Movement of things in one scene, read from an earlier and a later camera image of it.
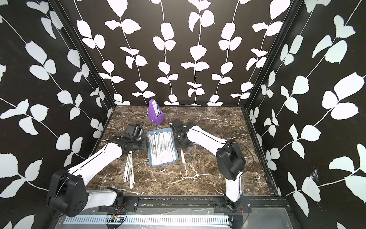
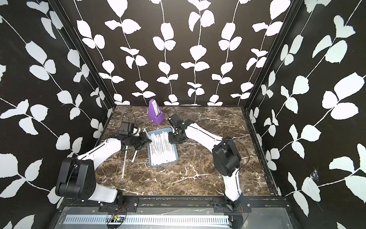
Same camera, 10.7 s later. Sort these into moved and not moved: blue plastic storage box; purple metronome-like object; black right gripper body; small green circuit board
Moved: black right gripper body
Not moved: purple metronome-like object; blue plastic storage box; small green circuit board
